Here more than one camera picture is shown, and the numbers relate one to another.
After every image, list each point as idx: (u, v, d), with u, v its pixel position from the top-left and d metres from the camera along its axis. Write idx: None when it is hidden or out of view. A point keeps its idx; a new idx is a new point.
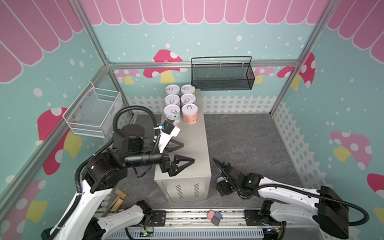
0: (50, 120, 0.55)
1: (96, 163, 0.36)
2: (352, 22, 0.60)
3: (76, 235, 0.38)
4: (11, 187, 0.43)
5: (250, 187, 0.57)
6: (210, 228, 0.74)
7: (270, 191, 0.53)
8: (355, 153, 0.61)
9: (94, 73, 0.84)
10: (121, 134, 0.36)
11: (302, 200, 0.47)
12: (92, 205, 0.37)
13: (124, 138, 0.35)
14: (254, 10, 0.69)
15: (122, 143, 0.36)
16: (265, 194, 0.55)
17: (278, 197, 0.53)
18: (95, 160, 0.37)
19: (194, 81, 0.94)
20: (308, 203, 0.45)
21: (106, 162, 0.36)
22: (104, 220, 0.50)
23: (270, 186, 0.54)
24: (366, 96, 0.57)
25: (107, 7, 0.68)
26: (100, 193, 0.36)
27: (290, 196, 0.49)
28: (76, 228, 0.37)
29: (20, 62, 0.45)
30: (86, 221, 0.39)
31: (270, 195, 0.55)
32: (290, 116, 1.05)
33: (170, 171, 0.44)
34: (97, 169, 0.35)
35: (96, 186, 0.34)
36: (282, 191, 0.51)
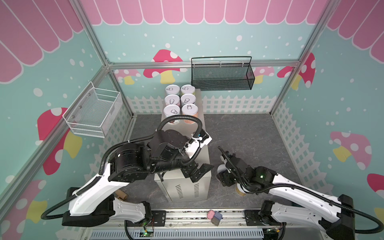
0: (50, 120, 0.61)
1: (123, 153, 0.34)
2: (352, 22, 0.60)
3: (87, 208, 0.39)
4: (11, 186, 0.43)
5: (260, 182, 0.51)
6: (210, 228, 0.74)
7: (286, 192, 0.48)
8: (355, 153, 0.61)
9: (94, 73, 0.84)
10: (161, 138, 0.32)
11: (321, 206, 0.43)
12: (106, 190, 0.36)
13: (162, 143, 0.31)
14: (254, 10, 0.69)
15: (158, 148, 0.32)
16: (278, 193, 0.50)
17: (293, 199, 0.48)
18: (125, 149, 0.34)
19: (194, 81, 0.94)
20: (328, 211, 0.42)
21: (132, 156, 0.34)
22: (117, 203, 0.52)
23: (285, 186, 0.49)
24: (366, 96, 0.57)
25: (107, 6, 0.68)
26: (114, 184, 0.34)
27: (308, 200, 0.45)
28: (89, 202, 0.38)
29: (20, 62, 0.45)
30: (99, 200, 0.39)
31: (283, 195, 0.50)
32: (290, 116, 1.05)
33: (195, 178, 0.44)
34: (122, 160, 0.33)
35: (113, 176, 0.32)
36: (302, 194, 0.46)
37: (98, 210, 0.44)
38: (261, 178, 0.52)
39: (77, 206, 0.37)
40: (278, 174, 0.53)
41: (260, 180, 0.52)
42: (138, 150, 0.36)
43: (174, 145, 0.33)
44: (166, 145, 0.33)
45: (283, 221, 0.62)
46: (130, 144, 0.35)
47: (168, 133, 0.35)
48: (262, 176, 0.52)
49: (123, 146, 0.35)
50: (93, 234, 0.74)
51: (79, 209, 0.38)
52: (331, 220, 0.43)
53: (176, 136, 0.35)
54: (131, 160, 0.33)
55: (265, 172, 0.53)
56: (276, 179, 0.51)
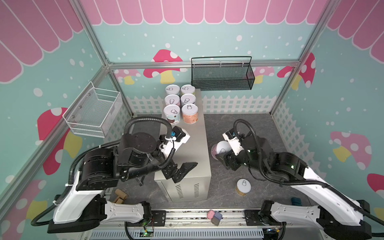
0: (50, 121, 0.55)
1: (92, 159, 0.31)
2: (352, 22, 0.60)
3: (70, 215, 0.39)
4: (11, 187, 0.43)
5: (288, 173, 0.40)
6: (210, 228, 0.74)
7: (315, 191, 0.40)
8: (356, 153, 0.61)
9: (94, 73, 0.84)
10: (127, 142, 0.30)
11: (348, 211, 0.39)
12: (82, 198, 0.35)
13: (127, 148, 0.29)
14: (254, 10, 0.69)
15: (123, 153, 0.29)
16: (301, 188, 0.41)
17: (315, 197, 0.41)
18: (92, 155, 0.32)
19: (194, 81, 0.94)
20: (353, 217, 0.39)
21: (100, 163, 0.31)
22: (110, 206, 0.52)
23: (319, 185, 0.40)
24: (366, 96, 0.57)
25: (106, 7, 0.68)
26: (86, 192, 0.32)
27: (337, 204, 0.39)
28: (68, 210, 0.37)
29: (20, 62, 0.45)
30: (79, 207, 0.38)
31: (304, 190, 0.42)
32: (290, 116, 1.05)
33: (177, 179, 0.42)
34: (87, 167, 0.30)
35: (78, 186, 0.30)
36: (331, 196, 0.40)
37: (84, 215, 0.44)
38: (291, 168, 0.41)
39: (57, 215, 0.37)
40: (309, 166, 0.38)
41: (286, 169, 0.40)
42: (109, 156, 0.34)
43: (141, 149, 0.30)
44: (132, 149, 0.30)
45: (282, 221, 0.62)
46: (100, 149, 0.34)
47: (136, 136, 0.32)
48: (292, 165, 0.41)
49: (92, 151, 0.33)
50: (93, 234, 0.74)
51: (60, 217, 0.38)
52: (346, 222, 0.40)
53: (146, 140, 0.32)
54: (99, 167, 0.31)
55: (293, 158, 0.42)
56: (306, 172, 0.41)
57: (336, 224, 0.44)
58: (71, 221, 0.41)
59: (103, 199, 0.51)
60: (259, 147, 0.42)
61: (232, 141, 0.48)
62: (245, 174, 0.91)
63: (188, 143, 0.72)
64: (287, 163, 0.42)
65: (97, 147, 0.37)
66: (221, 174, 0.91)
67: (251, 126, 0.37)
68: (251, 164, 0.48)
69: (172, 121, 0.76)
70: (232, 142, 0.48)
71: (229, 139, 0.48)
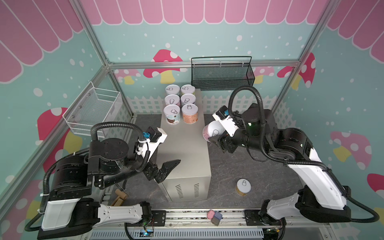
0: (50, 120, 0.61)
1: (62, 168, 0.30)
2: (352, 22, 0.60)
3: (56, 222, 0.39)
4: (11, 186, 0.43)
5: (296, 151, 0.33)
6: (210, 228, 0.74)
7: (315, 174, 0.36)
8: (356, 153, 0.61)
9: (94, 73, 0.84)
10: (94, 150, 0.28)
11: (337, 196, 0.37)
12: (63, 206, 0.35)
13: (94, 156, 0.27)
14: (254, 10, 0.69)
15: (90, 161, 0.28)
16: (299, 168, 0.37)
17: (310, 180, 0.38)
18: (64, 163, 0.31)
19: (194, 81, 0.94)
20: (339, 201, 0.38)
21: (71, 171, 0.30)
22: (103, 209, 0.52)
23: (319, 168, 0.36)
24: (366, 96, 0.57)
25: (107, 6, 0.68)
26: (61, 202, 0.32)
27: (330, 189, 0.37)
28: (51, 218, 0.37)
29: (20, 62, 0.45)
30: (64, 214, 0.38)
31: (301, 173, 0.38)
32: (290, 116, 1.05)
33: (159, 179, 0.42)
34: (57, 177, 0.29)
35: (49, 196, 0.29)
36: (327, 180, 0.37)
37: (75, 220, 0.44)
38: (299, 145, 0.34)
39: (45, 223, 0.38)
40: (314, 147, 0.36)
41: (295, 146, 0.34)
42: (82, 164, 0.33)
43: (110, 156, 0.28)
44: (100, 157, 0.28)
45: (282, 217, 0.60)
46: (74, 157, 0.32)
47: (106, 142, 0.30)
48: (301, 143, 0.35)
49: (65, 159, 0.32)
50: (93, 234, 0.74)
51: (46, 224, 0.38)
52: (328, 206, 0.40)
53: (117, 146, 0.31)
54: (68, 176, 0.29)
55: (301, 135, 0.36)
56: (312, 152, 0.36)
57: (314, 207, 0.44)
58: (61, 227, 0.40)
59: (96, 203, 0.51)
60: (263, 121, 0.35)
61: (224, 122, 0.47)
62: (245, 174, 0.91)
63: (188, 143, 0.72)
64: (294, 139, 0.35)
65: (71, 154, 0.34)
66: (221, 174, 0.91)
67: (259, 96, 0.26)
68: (251, 142, 0.41)
69: (172, 120, 0.63)
70: (224, 122, 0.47)
71: (221, 120, 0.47)
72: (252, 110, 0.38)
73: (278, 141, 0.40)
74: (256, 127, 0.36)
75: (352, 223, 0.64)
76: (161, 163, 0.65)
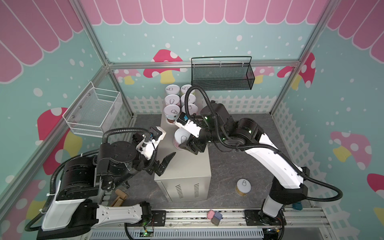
0: (50, 121, 0.61)
1: (71, 169, 0.31)
2: (352, 22, 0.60)
3: (58, 222, 0.39)
4: (11, 186, 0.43)
5: (244, 137, 0.38)
6: (210, 228, 0.74)
7: (267, 157, 0.40)
8: (356, 153, 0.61)
9: (94, 73, 0.84)
10: (104, 152, 0.30)
11: (292, 176, 0.41)
12: (67, 206, 0.35)
13: (104, 158, 0.29)
14: (254, 10, 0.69)
15: (100, 163, 0.29)
16: (252, 153, 0.41)
17: (265, 164, 0.43)
18: (73, 164, 0.32)
19: (194, 81, 0.94)
20: (296, 182, 0.41)
21: (80, 172, 0.32)
22: (102, 210, 0.52)
23: (269, 150, 0.40)
24: (366, 95, 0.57)
25: (107, 6, 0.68)
26: (66, 202, 0.32)
27: (284, 169, 0.41)
28: (53, 218, 0.38)
29: (20, 62, 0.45)
30: (65, 215, 0.38)
31: (255, 156, 0.43)
32: (290, 116, 1.05)
33: (160, 172, 0.45)
34: (66, 177, 0.30)
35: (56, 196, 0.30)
36: (280, 162, 0.41)
37: (73, 221, 0.45)
38: (248, 132, 0.39)
39: (45, 224, 0.38)
40: (265, 133, 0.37)
41: (244, 133, 0.38)
42: (90, 165, 0.34)
43: (119, 159, 0.30)
44: (110, 159, 0.29)
45: (279, 213, 0.78)
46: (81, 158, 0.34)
47: (114, 144, 0.32)
48: (250, 130, 0.39)
49: (73, 160, 0.33)
50: (93, 234, 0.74)
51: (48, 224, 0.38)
52: (288, 187, 0.43)
53: (126, 148, 0.32)
54: (77, 177, 0.31)
55: (252, 124, 0.40)
56: (262, 138, 0.40)
57: (279, 188, 0.48)
58: (60, 227, 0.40)
59: (95, 204, 0.51)
60: (213, 113, 0.40)
61: (189, 126, 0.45)
62: (245, 174, 0.91)
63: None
64: (245, 127, 0.40)
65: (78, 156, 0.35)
66: (221, 174, 0.91)
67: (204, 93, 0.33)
68: (213, 136, 0.46)
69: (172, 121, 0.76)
70: (188, 127, 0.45)
71: (185, 125, 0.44)
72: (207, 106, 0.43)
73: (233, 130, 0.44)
74: (210, 119, 0.41)
75: (352, 223, 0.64)
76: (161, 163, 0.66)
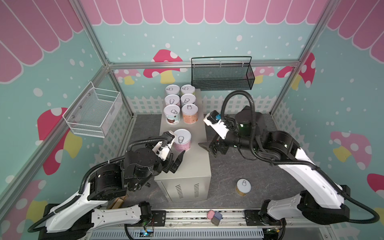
0: (50, 120, 0.61)
1: (104, 174, 0.37)
2: (352, 22, 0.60)
3: (64, 224, 0.41)
4: (11, 186, 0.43)
5: (280, 151, 0.36)
6: (210, 228, 0.74)
7: (304, 173, 0.38)
8: (356, 153, 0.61)
9: (94, 73, 0.84)
10: (130, 159, 0.35)
11: (331, 194, 0.38)
12: (86, 207, 0.39)
13: (131, 164, 0.34)
14: (254, 10, 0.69)
15: (127, 168, 0.34)
16: (287, 168, 0.39)
17: (300, 178, 0.40)
18: (103, 170, 0.38)
19: (194, 81, 0.94)
20: (335, 201, 0.38)
21: (112, 177, 0.37)
22: (97, 213, 0.52)
23: (307, 165, 0.38)
24: (366, 96, 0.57)
25: (107, 7, 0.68)
26: (94, 202, 0.37)
27: (322, 186, 0.38)
28: (66, 219, 0.40)
29: (20, 62, 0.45)
30: (77, 216, 0.41)
31: (293, 173, 0.40)
32: (290, 116, 1.05)
33: (174, 170, 0.51)
34: (100, 181, 0.36)
35: (92, 196, 0.35)
36: (319, 179, 0.38)
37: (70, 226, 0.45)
38: (284, 147, 0.37)
39: (53, 224, 0.39)
40: (301, 147, 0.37)
41: (279, 147, 0.37)
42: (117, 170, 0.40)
43: (143, 163, 0.35)
44: (135, 165, 0.35)
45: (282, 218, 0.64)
46: (109, 165, 0.39)
47: (137, 152, 0.37)
48: (286, 144, 0.38)
49: (104, 167, 0.38)
50: (93, 235, 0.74)
51: (55, 226, 0.40)
52: (326, 206, 0.40)
53: (147, 155, 0.37)
54: (109, 181, 0.36)
55: (287, 137, 0.39)
56: (298, 153, 0.39)
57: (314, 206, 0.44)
58: (63, 230, 0.42)
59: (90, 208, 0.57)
60: (255, 127, 0.38)
61: (217, 126, 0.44)
62: (245, 174, 0.91)
63: (193, 139, 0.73)
64: (280, 141, 0.38)
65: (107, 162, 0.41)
66: (221, 174, 0.91)
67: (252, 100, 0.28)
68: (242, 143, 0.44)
69: (172, 121, 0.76)
70: (217, 126, 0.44)
71: (214, 124, 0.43)
72: (245, 113, 0.40)
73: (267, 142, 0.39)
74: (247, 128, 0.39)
75: (352, 223, 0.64)
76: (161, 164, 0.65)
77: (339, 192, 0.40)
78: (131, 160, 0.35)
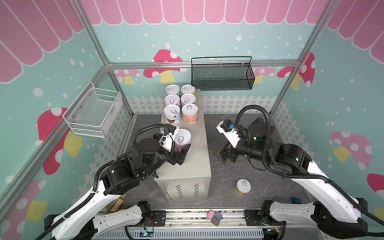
0: (50, 121, 0.61)
1: (115, 169, 0.40)
2: (352, 22, 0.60)
3: (74, 230, 0.40)
4: (11, 187, 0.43)
5: (290, 164, 0.38)
6: (210, 228, 0.74)
7: (317, 186, 0.38)
8: (356, 153, 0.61)
9: (94, 73, 0.84)
10: (138, 149, 0.38)
11: (347, 208, 0.38)
12: (99, 206, 0.40)
13: (139, 153, 0.37)
14: (254, 10, 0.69)
15: (137, 157, 0.38)
16: (300, 181, 0.40)
17: (315, 192, 0.40)
18: (115, 165, 0.41)
19: (194, 81, 0.94)
20: (351, 214, 0.38)
21: (123, 170, 0.40)
22: (99, 219, 0.51)
23: (320, 179, 0.38)
24: (366, 96, 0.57)
25: (107, 7, 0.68)
26: (111, 197, 0.39)
27: (337, 200, 0.38)
28: (77, 223, 0.40)
29: (20, 62, 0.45)
30: (87, 219, 0.41)
31: (307, 186, 0.40)
32: (290, 116, 1.05)
33: (181, 161, 0.54)
34: (115, 175, 0.39)
35: (110, 190, 0.38)
36: (332, 192, 0.38)
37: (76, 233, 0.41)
38: (295, 160, 0.38)
39: (63, 230, 0.38)
40: (313, 160, 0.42)
41: (291, 161, 0.38)
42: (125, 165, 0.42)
43: (150, 150, 0.39)
44: (143, 153, 0.38)
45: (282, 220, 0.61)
46: (117, 161, 0.42)
47: (142, 142, 0.40)
48: (297, 157, 0.39)
49: (113, 163, 0.41)
50: None
51: (66, 232, 0.39)
52: (341, 219, 0.40)
53: (151, 143, 0.41)
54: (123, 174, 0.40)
55: (298, 151, 0.40)
56: (310, 166, 0.39)
57: (330, 220, 0.44)
58: (71, 237, 0.41)
59: None
60: (267, 141, 0.39)
61: (229, 134, 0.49)
62: (245, 174, 0.91)
63: (194, 139, 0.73)
64: (291, 154, 0.39)
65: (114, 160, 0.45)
66: (221, 174, 0.91)
67: (267, 114, 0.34)
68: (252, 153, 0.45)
69: (172, 121, 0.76)
70: (229, 135, 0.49)
71: (227, 132, 0.59)
72: (258, 126, 0.41)
73: (279, 154, 0.42)
74: (260, 141, 0.40)
75: None
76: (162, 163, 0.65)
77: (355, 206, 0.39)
78: (139, 149, 0.38)
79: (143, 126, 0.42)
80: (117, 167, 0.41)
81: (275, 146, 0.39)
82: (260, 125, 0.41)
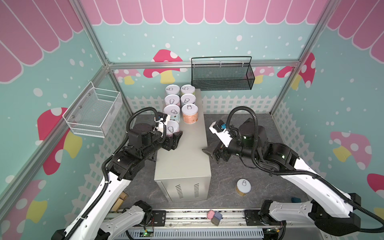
0: (50, 121, 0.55)
1: (120, 158, 0.44)
2: (352, 21, 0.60)
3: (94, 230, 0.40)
4: (11, 186, 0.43)
5: (278, 162, 0.40)
6: (210, 228, 0.74)
7: (305, 181, 0.40)
8: (355, 153, 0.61)
9: (94, 73, 0.84)
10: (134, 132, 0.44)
11: (338, 203, 0.39)
12: (116, 194, 0.43)
13: (137, 134, 0.43)
14: (254, 10, 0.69)
15: (137, 139, 0.44)
16: (289, 178, 0.42)
17: (305, 188, 0.42)
18: (118, 155, 0.45)
19: (194, 81, 0.94)
20: (343, 209, 0.38)
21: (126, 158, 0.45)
22: (106, 223, 0.50)
23: (308, 175, 0.40)
24: (366, 96, 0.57)
25: (107, 6, 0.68)
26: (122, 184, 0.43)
27: (326, 195, 0.39)
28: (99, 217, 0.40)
29: (20, 62, 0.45)
30: (105, 212, 0.42)
31: (297, 182, 0.42)
32: (290, 116, 1.05)
33: (174, 147, 0.59)
34: (121, 162, 0.44)
35: (124, 174, 0.42)
36: (320, 186, 0.40)
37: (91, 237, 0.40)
38: (282, 158, 0.41)
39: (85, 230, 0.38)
40: (299, 157, 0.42)
41: (278, 159, 0.40)
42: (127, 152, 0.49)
43: (145, 131, 0.45)
44: (141, 134, 0.44)
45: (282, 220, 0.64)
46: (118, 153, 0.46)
47: (135, 126, 0.46)
48: (283, 155, 0.41)
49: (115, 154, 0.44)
50: None
51: (87, 234, 0.38)
52: (336, 216, 0.40)
53: (143, 125, 0.47)
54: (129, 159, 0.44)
55: (286, 149, 0.42)
56: (297, 163, 0.41)
57: (326, 217, 0.44)
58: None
59: None
60: (256, 139, 0.41)
61: (221, 134, 0.61)
62: (245, 174, 0.91)
63: (193, 138, 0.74)
64: (278, 153, 0.42)
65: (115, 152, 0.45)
66: (221, 174, 0.91)
67: (255, 116, 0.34)
68: (244, 153, 0.47)
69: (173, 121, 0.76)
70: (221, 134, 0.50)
71: (218, 132, 0.61)
72: (248, 126, 0.43)
73: (267, 153, 0.46)
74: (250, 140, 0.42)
75: None
76: (162, 163, 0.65)
77: (346, 201, 0.39)
78: (134, 132, 0.44)
79: (134, 111, 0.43)
80: (122, 155, 0.45)
81: (263, 145, 0.41)
82: (250, 125, 0.43)
